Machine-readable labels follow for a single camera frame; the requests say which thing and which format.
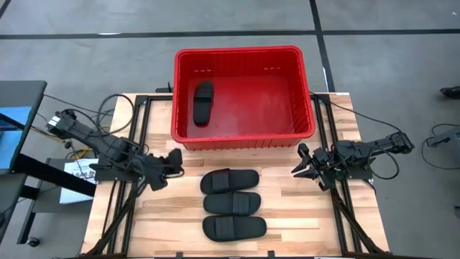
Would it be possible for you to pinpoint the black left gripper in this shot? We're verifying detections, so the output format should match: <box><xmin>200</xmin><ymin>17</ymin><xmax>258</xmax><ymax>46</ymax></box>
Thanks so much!
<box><xmin>144</xmin><ymin>147</ymin><xmax>185</xmax><ymax>192</ymax></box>

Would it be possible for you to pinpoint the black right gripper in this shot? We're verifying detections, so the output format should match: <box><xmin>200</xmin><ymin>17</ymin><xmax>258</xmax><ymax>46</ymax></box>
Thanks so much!
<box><xmin>290</xmin><ymin>142</ymin><xmax>336</xmax><ymax>192</ymax></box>

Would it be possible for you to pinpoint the black slide sandal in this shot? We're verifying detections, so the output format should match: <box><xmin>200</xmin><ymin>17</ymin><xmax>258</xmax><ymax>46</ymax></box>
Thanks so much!
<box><xmin>202</xmin><ymin>191</ymin><xmax>262</xmax><ymax>217</ymax></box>
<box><xmin>193</xmin><ymin>81</ymin><xmax>215</xmax><ymax>127</ymax></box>
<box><xmin>199</xmin><ymin>168</ymin><xmax>260</xmax><ymax>195</ymax></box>
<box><xmin>201</xmin><ymin>214</ymin><xmax>268</xmax><ymax>242</ymax></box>

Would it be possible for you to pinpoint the red plastic bin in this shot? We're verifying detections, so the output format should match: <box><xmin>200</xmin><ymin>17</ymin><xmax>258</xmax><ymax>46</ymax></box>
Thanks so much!
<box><xmin>170</xmin><ymin>45</ymin><xmax>317</xmax><ymax>151</ymax></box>

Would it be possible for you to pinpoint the small black antenna device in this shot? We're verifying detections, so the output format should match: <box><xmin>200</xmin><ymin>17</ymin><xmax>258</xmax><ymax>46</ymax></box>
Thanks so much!
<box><xmin>155</xmin><ymin>81</ymin><xmax>174</xmax><ymax>94</ymax></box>

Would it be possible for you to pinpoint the white paper sheet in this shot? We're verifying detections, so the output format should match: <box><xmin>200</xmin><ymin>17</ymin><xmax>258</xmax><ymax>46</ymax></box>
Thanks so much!
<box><xmin>59</xmin><ymin>158</ymin><xmax>98</xmax><ymax>205</ymax></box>

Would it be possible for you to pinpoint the black desk support beam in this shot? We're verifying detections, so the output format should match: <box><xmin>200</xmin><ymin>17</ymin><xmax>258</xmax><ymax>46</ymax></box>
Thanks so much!
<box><xmin>13</xmin><ymin>153</ymin><xmax>97</xmax><ymax>198</ymax></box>

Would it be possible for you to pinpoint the black floor device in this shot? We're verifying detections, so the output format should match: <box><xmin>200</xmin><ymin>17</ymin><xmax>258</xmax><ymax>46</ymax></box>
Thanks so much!
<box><xmin>426</xmin><ymin>126</ymin><xmax>460</xmax><ymax>147</ymax></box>

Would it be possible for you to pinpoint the black desk leg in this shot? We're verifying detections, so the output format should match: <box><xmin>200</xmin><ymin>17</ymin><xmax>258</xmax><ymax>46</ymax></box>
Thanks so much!
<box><xmin>16</xmin><ymin>196</ymin><xmax>40</xmax><ymax>245</ymax></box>

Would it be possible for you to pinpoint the blue panel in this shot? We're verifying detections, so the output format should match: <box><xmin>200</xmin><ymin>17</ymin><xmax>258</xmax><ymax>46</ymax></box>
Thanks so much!
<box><xmin>0</xmin><ymin>106</ymin><xmax>33</xmax><ymax>171</ymax></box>

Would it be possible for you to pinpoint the dark grey side panel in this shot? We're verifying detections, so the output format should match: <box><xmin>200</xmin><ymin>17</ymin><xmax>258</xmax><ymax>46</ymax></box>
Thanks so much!
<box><xmin>0</xmin><ymin>173</ymin><xmax>28</xmax><ymax>240</ymax></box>

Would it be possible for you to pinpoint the dark grey desk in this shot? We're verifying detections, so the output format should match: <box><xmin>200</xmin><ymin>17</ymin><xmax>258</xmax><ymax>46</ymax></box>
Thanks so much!
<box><xmin>0</xmin><ymin>80</ymin><xmax>48</xmax><ymax>173</ymax></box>

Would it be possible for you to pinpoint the person's shoe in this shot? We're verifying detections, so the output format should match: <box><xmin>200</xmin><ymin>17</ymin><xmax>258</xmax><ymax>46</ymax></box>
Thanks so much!
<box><xmin>440</xmin><ymin>86</ymin><xmax>460</xmax><ymax>99</ymax></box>

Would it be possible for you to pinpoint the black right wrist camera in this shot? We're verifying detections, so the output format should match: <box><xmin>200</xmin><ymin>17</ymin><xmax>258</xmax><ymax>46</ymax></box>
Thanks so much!
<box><xmin>313</xmin><ymin>147</ymin><xmax>331</xmax><ymax>165</ymax></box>

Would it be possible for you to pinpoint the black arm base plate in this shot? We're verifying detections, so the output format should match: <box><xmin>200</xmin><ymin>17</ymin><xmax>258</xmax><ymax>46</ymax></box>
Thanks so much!
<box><xmin>88</xmin><ymin>162</ymin><xmax>144</xmax><ymax>182</ymax></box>
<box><xmin>323</xmin><ymin>153</ymin><xmax>374</xmax><ymax>181</ymax></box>

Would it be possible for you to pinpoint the black aluminium rail frame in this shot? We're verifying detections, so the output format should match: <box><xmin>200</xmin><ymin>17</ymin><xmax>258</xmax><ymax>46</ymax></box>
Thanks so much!
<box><xmin>310</xmin><ymin>92</ymin><xmax>387</xmax><ymax>257</ymax></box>
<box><xmin>86</xmin><ymin>94</ymin><xmax>174</xmax><ymax>257</ymax></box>

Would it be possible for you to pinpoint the long thin black cable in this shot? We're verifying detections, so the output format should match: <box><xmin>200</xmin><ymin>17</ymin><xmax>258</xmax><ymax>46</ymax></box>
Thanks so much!
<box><xmin>42</xmin><ymin>94</ymin><xmax>107</xmax><ymax>115</ymax></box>
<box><xmin>309</xmin><ymin>91</ymin><xmax>403</xmax><ymax>134</ymax></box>

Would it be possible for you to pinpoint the yellow cable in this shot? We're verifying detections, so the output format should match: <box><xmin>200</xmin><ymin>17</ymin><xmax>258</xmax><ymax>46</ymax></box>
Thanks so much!
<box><xmin>73</xmin><ymin>124</ymin><xmax>109</xmax><ymax>159</ymax></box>

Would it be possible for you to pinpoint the black looped cable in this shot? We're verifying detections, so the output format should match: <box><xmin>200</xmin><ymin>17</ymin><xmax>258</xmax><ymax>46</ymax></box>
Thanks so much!
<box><xmin>96</xmin><ymin>93</ymin><xmax>136</xmax><ymax>137</ymax></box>

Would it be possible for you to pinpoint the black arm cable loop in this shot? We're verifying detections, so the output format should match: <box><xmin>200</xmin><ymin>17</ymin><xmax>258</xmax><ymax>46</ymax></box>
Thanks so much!
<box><xmin>369</xmin><ymin>150</ymin><xmax>401</xmax><ymax>181</ymax></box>

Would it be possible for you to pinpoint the black floor device cable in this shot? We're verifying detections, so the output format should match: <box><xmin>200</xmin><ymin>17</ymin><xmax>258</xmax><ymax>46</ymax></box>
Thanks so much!
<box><xmin>420</xmin><ymin>123</ymin><xmax>460</xmax><ymax>171</ymax></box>

